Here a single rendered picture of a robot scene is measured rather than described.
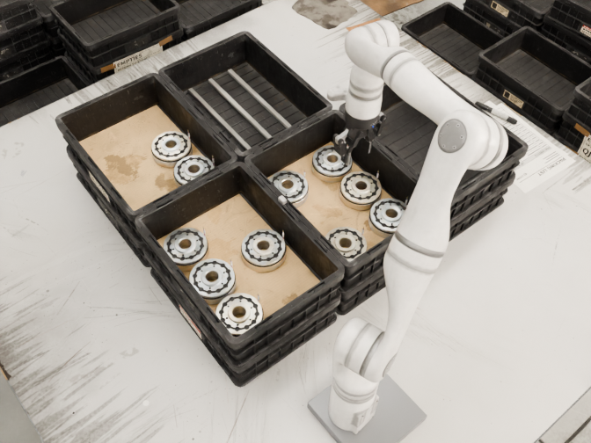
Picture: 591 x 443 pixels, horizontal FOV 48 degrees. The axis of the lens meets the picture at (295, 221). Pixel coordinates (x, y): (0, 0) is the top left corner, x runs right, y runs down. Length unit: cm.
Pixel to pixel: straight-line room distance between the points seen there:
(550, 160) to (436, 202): 101
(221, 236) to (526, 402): 80
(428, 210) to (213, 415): 70
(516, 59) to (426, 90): 174
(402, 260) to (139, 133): 95
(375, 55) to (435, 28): 192
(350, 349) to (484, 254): 69
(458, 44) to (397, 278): 207
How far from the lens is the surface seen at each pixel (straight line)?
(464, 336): 167
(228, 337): 135
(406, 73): 122
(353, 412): 140
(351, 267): 144
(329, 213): 164
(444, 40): 311
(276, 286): 152
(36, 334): 171
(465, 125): 109
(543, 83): 285
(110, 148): 183
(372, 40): 130
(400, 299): 116
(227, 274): 150
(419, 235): 112
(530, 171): 203
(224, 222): 163
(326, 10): 245
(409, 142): 183
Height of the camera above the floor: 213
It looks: 53 degrees down
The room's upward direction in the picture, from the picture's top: 2 degrees clockwise
